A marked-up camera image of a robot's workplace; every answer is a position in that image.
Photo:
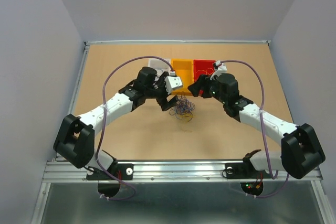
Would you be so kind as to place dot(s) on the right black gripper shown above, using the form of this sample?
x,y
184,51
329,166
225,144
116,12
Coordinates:
x,y
203,82

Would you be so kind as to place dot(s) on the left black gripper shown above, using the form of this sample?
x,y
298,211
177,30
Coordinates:
x,y
163,102

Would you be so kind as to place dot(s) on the white plastic bin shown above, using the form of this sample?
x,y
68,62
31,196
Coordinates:
x,y
159,65

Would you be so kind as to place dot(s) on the red plastic bin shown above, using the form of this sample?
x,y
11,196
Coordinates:
x,y
202,67

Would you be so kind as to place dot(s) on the yellow plastic bin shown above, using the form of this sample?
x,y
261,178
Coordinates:
x,y
184,69

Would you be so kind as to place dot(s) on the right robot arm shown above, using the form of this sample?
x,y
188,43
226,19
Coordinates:
x,y
300,149

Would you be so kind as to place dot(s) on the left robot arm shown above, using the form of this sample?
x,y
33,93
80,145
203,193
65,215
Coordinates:
x,y
76,136

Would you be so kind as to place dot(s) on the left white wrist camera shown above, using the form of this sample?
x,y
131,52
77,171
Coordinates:
x,y
172,83

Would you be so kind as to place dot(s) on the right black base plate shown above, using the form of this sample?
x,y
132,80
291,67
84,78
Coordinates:
x,y
241,170

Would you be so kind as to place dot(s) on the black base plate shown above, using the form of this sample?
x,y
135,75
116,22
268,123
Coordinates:
x,y
241,170
122,171

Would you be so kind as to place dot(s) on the aluminium left side rail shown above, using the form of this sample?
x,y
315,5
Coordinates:
x,y
78,80

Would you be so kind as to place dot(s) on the aluminium rail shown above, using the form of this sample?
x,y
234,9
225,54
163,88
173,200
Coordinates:
x,y
78,80
172,41
147,172

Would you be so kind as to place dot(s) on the aluminium back rail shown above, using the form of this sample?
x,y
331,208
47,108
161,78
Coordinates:
x,y
172,41

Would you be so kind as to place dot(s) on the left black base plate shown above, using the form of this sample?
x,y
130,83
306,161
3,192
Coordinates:
x,y
122,171

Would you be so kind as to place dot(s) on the aluminium front rail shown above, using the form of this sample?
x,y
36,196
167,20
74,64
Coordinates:
x,y
147,172

